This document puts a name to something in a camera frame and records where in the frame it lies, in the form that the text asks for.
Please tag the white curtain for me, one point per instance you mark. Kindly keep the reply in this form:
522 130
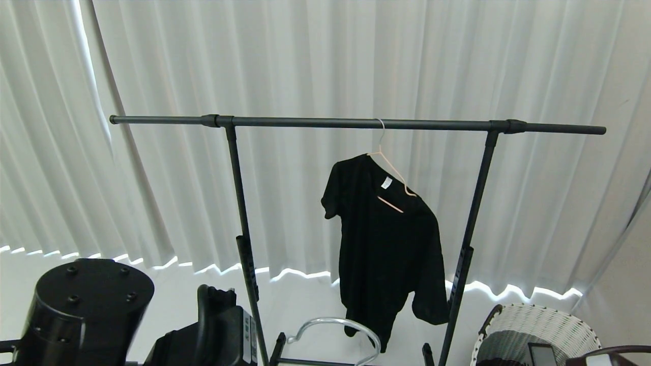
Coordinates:
305 51

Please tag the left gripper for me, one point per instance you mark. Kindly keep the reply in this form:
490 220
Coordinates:
229 340

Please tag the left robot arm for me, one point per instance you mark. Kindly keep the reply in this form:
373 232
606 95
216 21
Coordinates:
86 295

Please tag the black garment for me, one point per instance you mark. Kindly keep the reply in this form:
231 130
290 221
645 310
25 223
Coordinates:
386 254

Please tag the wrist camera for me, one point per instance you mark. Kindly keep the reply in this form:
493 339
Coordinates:
541 356
224 297

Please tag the pink clothes hanger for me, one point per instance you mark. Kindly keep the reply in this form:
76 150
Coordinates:
335 321
390 204

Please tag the black clothes rack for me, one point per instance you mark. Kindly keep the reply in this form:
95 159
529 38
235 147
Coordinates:
356 123

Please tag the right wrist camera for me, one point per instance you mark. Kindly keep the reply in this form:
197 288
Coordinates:
541 356

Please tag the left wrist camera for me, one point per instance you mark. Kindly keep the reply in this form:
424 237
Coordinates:
224 297

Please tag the white laundry basket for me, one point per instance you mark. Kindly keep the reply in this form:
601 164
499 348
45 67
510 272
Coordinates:
549 320

